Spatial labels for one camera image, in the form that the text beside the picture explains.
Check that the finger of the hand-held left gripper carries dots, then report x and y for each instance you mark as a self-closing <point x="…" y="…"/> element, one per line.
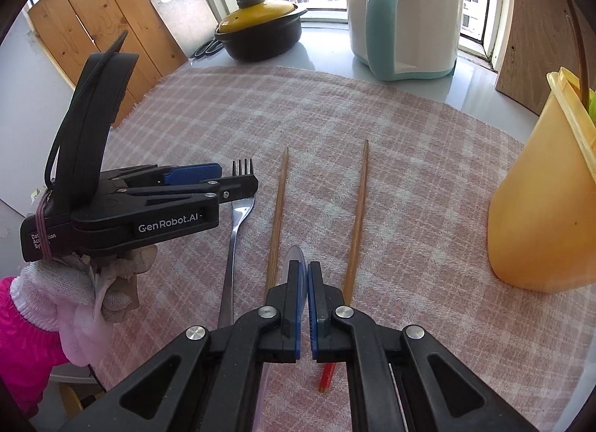
<point x="237" y="190"/>
<point x="191" y="172"/>

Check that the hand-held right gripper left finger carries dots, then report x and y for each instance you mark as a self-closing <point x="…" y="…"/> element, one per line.
<point x="301" y="329"/>

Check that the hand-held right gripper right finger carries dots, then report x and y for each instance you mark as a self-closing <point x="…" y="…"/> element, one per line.
<point x="314" y="320"/>

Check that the red-tipped wooden chopstick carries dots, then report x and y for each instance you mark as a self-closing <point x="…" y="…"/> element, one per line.
<point x="278" y="218"/>
<point x="357" y="218"/>

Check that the metal fork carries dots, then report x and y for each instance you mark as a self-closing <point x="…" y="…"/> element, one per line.
<point x="230" y="264"/>

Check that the yellow plastic container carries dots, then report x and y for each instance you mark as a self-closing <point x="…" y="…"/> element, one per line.
<point x="535" y="204"/>

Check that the green plastic spoon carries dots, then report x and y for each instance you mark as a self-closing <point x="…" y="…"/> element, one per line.
<point x="592" y="106"/>

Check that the person's left hand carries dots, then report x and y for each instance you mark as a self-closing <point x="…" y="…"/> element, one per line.
<point x="116" y="297"/>

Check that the black scissors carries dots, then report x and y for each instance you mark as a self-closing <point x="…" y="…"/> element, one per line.
<point x="207" y="49"/>

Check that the wooden plank board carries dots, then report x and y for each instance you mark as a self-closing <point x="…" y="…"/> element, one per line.
<point x="84" y="3"/>

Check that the black clay pot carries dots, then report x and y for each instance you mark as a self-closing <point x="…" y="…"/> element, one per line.
<point x="260" y="45"/>

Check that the white cutting board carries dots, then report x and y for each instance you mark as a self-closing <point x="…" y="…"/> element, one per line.
<point x="191" y="17"/>

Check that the yellow pot lid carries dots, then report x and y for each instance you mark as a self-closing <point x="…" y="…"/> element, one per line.
<point x="260" y="13"/>

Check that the pink checked cloth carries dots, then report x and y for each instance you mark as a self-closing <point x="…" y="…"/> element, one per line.
<point x="419" y="180"/>

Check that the white and teal pot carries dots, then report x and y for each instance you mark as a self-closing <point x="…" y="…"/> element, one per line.
<point x="419" y="31"/>

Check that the wooden side panel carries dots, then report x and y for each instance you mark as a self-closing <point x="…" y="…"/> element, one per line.
<point x="535" y="41"/>

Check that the brown chopstick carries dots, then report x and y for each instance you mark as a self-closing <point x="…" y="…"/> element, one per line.
<point x="579" y="55"/>

